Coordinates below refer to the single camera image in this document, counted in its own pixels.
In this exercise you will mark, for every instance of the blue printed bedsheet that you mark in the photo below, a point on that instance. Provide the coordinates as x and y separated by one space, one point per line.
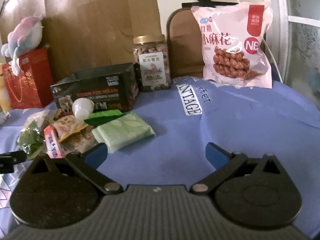
225 120

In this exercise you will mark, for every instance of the red gift bag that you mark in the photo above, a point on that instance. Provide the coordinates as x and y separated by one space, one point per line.
27 80

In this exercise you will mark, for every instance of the brown cardboard sheet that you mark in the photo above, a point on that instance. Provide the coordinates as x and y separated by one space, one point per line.
95 30

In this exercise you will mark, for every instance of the green leafy snack packet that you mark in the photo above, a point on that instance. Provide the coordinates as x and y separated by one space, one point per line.
30 137

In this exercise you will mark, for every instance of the red snack packet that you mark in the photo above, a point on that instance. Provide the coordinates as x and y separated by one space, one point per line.
53 142

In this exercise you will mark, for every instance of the dark green packet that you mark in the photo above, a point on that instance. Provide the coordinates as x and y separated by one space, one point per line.
100 118

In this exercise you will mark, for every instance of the light green tissue packet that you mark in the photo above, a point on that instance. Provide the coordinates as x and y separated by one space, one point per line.
122 130

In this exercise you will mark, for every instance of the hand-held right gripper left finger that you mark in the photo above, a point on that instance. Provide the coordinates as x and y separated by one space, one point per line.
96 153

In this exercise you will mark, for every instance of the pastel plush toy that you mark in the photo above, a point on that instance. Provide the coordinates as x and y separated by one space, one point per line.
27 35

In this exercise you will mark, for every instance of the brown wooden chair back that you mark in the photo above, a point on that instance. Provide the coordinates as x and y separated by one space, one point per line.
185 45

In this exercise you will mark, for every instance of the yellow plush toy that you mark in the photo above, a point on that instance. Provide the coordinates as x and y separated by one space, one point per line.
3 87

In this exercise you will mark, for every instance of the orange snack packet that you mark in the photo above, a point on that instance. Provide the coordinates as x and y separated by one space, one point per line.
67 127

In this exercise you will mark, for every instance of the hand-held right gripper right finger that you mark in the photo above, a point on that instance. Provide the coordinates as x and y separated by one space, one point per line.
214 153

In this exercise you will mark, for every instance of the white round ball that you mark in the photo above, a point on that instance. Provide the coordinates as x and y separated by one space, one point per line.
81 107

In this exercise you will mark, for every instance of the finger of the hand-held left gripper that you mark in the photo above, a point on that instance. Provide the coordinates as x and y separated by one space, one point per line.
12 161

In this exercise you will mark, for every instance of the clear pinkish snack packet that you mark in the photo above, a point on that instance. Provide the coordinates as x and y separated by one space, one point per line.
40 117

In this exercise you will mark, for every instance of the clear peanut jar gold lid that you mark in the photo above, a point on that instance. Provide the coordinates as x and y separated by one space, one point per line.
151 65

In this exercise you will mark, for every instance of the brown snack packet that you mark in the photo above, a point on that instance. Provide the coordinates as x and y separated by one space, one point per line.
80 140

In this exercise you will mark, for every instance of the pink twisted-snack bag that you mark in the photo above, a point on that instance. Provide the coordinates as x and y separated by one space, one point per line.
230 42

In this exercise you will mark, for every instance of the white window frame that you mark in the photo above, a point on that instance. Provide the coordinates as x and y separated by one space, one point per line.
282 17

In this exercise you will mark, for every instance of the dark cardboard box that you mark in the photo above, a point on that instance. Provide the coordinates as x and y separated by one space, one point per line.
110 90

